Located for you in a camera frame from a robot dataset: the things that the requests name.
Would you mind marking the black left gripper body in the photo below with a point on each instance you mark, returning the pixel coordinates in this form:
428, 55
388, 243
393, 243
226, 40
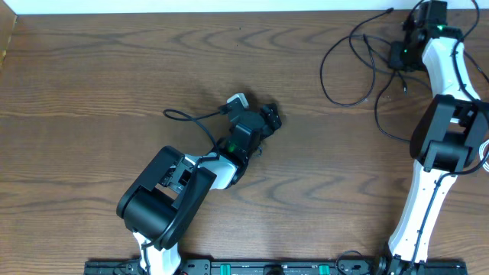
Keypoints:
265, 120

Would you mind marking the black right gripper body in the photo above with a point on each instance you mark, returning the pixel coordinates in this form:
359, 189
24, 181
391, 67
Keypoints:
399, 56

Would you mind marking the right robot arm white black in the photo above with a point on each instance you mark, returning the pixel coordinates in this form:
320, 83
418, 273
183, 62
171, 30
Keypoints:
448, 135

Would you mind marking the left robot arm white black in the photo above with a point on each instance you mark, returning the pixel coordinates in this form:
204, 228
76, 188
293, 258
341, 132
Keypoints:
161, 203

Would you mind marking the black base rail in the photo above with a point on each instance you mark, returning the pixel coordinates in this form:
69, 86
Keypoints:
207, 267

